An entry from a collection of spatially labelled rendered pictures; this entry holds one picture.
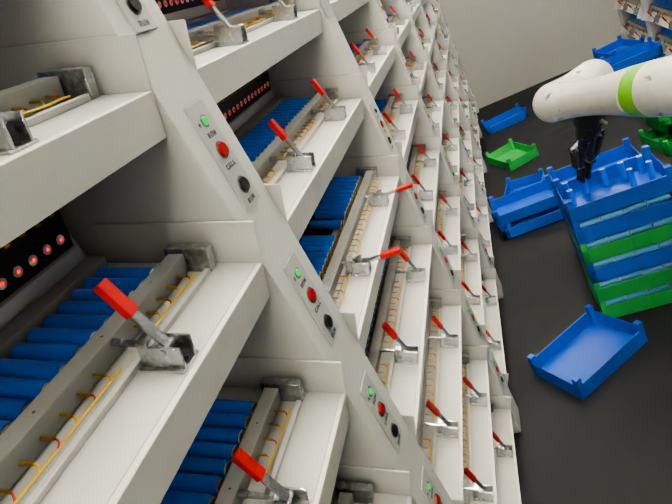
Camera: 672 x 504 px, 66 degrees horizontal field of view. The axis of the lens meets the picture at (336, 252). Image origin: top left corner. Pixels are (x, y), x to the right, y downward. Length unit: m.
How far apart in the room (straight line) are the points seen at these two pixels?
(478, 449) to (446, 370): 0.21
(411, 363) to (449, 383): 0.25
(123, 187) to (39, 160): 0.19
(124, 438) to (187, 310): 0.15
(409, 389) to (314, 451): 0.35
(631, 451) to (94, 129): 1.49
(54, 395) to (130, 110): 0.24
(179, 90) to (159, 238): 0.16
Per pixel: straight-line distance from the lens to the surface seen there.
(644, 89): 1.26
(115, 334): 0.48
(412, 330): 1.03
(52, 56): 0.58
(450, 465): 1.05
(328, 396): 0.65
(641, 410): 1.72
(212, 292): 0.53
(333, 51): 1.19
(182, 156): 0.54
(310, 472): 0.59
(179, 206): 0.57
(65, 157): 0.43
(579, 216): 1.78
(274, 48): 0.87
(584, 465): 1.63
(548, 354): 1.91
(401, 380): 0.93
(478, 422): 1.37
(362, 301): 0.80
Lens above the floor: 1.28
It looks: 22 degrees down
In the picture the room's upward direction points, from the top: 30 degrees counter-clockwise
